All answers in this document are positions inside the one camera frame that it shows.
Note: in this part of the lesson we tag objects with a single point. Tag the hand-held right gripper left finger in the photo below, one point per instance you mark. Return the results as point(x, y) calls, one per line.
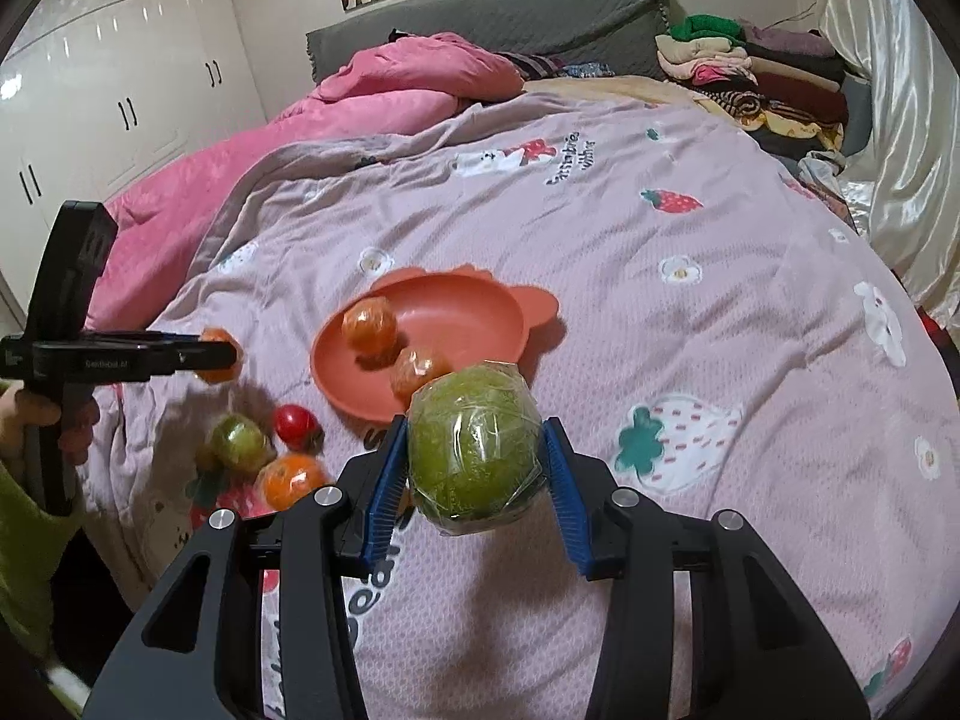
point(386, 499)

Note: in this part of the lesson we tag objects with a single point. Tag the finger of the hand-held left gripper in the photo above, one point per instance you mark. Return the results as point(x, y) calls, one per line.
point(171, 336)
point(210, 356)

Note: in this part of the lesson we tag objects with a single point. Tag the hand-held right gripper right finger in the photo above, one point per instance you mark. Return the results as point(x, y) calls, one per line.
point(566, 499)

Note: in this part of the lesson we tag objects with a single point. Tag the plastic-wrapped orange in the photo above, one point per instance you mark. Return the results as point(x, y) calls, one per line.
point(225, 377)
point(292, 481)
point(370, 326)
point(416, 375)

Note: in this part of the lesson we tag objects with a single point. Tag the small green citrus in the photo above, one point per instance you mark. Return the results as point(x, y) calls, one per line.
point(238, 442)

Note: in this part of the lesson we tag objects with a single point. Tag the large green citrus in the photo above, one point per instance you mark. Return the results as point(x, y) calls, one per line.
point(472, 450)

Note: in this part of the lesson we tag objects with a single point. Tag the orange bear-shaped plate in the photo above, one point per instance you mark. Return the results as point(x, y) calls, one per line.
point(465, 322)

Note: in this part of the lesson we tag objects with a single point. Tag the person's left forearm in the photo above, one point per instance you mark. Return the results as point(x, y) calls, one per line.
point(30, 562)

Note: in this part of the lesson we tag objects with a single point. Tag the person's left hand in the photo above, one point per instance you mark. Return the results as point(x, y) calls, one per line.
point(34, 412)

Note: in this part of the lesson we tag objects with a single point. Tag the red round fruit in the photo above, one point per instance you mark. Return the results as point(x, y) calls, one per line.
point(294, 426)

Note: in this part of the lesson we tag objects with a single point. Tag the pink quilt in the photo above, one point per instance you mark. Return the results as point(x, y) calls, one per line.
point(225, 165)

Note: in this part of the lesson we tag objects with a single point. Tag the white wardrobe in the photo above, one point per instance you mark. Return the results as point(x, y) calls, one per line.
point(112, 90)

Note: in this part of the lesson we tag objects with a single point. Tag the printed pink blanket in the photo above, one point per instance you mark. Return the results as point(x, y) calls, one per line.
point(675, 277)

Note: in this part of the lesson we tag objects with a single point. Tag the dark patterned cloth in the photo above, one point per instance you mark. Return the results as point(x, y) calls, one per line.
point(547, 64)

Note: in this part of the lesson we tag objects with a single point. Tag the grey padded headboard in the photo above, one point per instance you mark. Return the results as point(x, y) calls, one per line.
point(525, 22)

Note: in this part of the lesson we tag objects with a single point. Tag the stack of folded clothes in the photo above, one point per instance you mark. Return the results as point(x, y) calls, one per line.
point(765, 67)

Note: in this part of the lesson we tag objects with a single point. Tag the cream satin curtain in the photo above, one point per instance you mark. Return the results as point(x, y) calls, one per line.
point(900, 127)

